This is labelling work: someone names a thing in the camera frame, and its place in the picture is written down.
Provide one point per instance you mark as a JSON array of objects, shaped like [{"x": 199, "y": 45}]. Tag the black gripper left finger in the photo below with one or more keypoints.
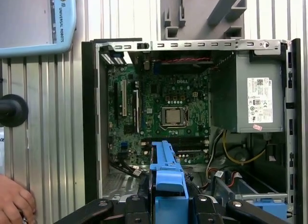
[{"x": 137, "y": 209}]

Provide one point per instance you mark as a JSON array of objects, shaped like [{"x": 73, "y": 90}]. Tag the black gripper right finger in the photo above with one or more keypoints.
[{"x": 205, "y": 209}]

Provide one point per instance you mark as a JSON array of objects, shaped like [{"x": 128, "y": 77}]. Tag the hard disk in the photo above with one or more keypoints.
[{"x": 168, "y": 161}]

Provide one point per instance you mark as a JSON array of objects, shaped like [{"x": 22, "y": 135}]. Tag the person's hand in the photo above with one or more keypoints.
[{"x": 14, "y": 200}]

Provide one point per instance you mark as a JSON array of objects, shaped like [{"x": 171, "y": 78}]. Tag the metal optical drive cage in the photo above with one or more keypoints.
[{"x": 240, "y": 185}]

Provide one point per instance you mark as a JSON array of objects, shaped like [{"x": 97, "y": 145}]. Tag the black RAM slot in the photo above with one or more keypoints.
[
  {"x": 192, "y": 151},
  {"x": 192, "y": 140}
]

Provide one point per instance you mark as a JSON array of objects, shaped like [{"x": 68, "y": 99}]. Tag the blue plastic drive latch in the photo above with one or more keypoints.
[{"x": 269, "y": 208}]

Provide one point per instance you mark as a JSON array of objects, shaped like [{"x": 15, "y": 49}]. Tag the CPU socket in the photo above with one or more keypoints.
[{"x": 175, "y": 127}]

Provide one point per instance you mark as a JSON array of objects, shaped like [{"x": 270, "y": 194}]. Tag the silver CPU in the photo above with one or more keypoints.
[{"x": 175, "y": 116}]

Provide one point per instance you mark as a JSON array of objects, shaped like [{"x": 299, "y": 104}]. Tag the black graphics card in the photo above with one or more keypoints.
[{"x": 136, "y": 106}]

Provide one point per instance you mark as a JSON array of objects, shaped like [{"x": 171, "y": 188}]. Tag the black open PC case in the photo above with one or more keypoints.
[{"x": 87, "y": 113}]

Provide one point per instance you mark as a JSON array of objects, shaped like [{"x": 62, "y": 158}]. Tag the black expansion slot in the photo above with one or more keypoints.
[{"x": 116, "y": 101}]

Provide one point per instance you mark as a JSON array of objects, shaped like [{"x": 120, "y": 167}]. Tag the white expansion slot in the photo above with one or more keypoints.
[{"x": 124, "y": 96}]

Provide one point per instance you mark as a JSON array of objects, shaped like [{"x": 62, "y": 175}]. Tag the green motherboard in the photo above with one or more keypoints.
[{"x": 154, "y": 89}]

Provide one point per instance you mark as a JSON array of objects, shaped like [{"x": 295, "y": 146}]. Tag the grey power supply unit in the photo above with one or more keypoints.
[{"x": 231, "y": 89}]

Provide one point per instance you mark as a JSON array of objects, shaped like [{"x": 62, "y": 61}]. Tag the round black knob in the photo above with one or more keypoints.
[{"x": 12, "y": 110}]

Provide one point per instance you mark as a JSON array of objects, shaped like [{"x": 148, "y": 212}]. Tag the grey plastic parts rack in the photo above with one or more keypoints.
[{"x": 204, "y": 7}]

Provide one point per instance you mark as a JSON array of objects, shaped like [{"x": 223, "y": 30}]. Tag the pale blue teach pendant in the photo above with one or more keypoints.
[{"x": 29, "y": 21}]

